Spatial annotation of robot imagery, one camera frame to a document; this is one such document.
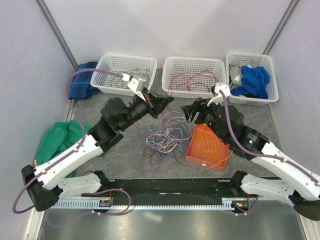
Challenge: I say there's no middle white plastic basket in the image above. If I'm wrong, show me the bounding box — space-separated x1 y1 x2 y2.
161 56 228 99

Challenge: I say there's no orange plastic tray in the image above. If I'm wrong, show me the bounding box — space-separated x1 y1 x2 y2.
185 123 232 172

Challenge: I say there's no green garment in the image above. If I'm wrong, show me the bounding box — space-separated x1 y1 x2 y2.
33 119 83 167

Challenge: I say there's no red wire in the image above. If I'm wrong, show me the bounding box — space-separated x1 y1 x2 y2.
169 69 220 93

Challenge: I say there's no multicoloured wire pile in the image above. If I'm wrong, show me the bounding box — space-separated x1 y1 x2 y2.
136 104 193 178

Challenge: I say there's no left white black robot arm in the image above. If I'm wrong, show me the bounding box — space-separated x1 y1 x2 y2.
21 90 174 212

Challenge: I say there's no yellow wire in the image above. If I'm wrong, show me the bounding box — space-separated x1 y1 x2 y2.
192 123 234 170

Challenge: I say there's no blue fleece cloth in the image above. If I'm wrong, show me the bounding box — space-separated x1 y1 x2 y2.
230 66 271 100

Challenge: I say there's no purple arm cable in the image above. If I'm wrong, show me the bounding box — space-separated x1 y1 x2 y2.
12 69 125 215
221 91 320 186

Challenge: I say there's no grey sock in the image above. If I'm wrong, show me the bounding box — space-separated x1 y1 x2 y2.
228 60 258 90

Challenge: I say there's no left white plastic basket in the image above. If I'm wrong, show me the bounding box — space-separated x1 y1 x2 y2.
90 53 158 96

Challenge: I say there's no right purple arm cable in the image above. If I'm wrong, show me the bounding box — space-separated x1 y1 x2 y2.
221 91 320 186

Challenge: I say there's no blue plaid cloth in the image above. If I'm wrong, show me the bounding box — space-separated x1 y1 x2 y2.
68 71 100 100

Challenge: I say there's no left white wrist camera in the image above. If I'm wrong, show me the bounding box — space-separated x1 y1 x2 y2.
122 73 146 101

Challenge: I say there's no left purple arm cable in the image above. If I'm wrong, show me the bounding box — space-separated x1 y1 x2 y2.
12 69 125 215

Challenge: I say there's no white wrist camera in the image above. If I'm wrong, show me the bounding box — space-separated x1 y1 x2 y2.
207 82 231 107
122 73 146 101

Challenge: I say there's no white plastic basket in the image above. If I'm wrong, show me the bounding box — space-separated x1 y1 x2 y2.
226 52 279 106
90 53 158 96
161 56 228 99

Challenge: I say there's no light blue slotted cable duct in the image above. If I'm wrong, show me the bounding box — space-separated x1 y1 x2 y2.
53 194 239 211

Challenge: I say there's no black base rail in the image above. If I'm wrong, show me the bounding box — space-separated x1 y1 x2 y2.
82 170 258 206

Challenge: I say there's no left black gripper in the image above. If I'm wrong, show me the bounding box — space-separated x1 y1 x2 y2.
118 86 174 131

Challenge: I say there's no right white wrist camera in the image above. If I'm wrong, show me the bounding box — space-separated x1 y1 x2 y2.
207 82 231 107

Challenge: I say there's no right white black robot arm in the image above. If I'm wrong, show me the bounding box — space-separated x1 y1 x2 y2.
181 98 320 221

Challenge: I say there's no right white plastic basket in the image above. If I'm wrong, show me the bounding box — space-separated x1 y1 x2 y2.
226 52 279 106

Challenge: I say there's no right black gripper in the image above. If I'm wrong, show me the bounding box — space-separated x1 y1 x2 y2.
180 96 229 143

